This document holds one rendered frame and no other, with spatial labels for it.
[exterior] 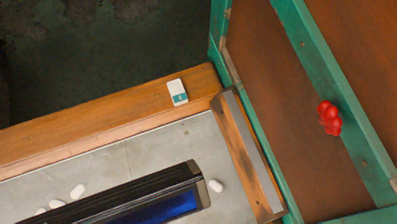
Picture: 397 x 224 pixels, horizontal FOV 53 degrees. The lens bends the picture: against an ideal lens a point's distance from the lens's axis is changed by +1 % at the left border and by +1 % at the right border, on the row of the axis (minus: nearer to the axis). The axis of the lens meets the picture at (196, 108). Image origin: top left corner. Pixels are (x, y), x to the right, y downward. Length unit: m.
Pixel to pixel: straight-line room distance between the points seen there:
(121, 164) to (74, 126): 0.15
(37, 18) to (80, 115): 1.19
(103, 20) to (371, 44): 1.72
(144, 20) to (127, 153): 1.13
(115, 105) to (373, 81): 0.69
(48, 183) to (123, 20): 1.18
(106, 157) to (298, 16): 0.62
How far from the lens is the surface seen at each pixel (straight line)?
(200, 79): 1.00
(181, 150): 0.96
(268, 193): 0.83
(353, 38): 0.44
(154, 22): 1.99
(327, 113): 0.47
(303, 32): 0.51
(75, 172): 0.99
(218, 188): 0.93
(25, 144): 1.02
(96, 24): 2.03
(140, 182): 0.61
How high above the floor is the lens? 1.67
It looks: 70 degrees down
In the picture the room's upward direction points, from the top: 2 degrees clockwise
